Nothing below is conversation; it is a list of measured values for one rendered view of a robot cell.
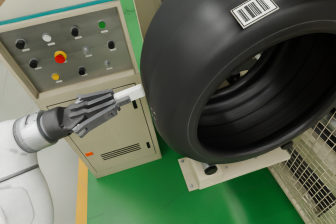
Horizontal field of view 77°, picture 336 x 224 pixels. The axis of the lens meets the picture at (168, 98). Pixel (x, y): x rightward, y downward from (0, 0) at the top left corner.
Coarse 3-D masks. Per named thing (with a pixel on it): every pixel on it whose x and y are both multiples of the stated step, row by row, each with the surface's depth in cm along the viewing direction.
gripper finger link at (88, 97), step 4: (92, 92) 53; (96, 92) 53; (100, 92) 52; (104, 92) 52; (108, 92) 52; (76, 96) 54; (80, 96) 53; (84, 96) 53; (88, 96) 52; (92, 96) 52; (96, 96) 53; (100, 96) 53; (84, 100) 53; (88, 100) 53
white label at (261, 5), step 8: (248, 0) 34; (256, 0) 34; (264, 0) 33; (240, 8) 34; (248, 8) 34; (256, 8) 33; (264, 8) 33; (272, 8) 32; (240, 16) 34; (248, 16) 33; (256, 16) 33; (264, 16) 33; (240, 24) 33; (248, 24) 33
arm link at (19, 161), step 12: (12, 120) 49; (0, 132) 46; (12, 132) 46; (0, 144) 45; (12, 144) 46; (0, 156) 45; (12, 156) 46; (24, 156) 48; (36, 156) 52; (0, 168) 45; (12, 168) 46; (24, 168) 48; (0, 180) 45
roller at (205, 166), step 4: (204, 164) 69; (208, 164) 68; (212, 164) 68; (204, 168) 69; (208, 168) 68; (212, 168) 68; (216, 168) 69; (204, 172) 69; (208, 172) 69; (212, 172) 69
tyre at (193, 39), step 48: (192, 0) 41; (240, 0) 35; (288, 0) 34; (144, 48) 53; (192, 48) 37; (240, 48) 36; (288, 48) 74; (192, 96) 41; (240, 96) 85; (288, 96) 74; (192, 144) 51; (240, 144) 74
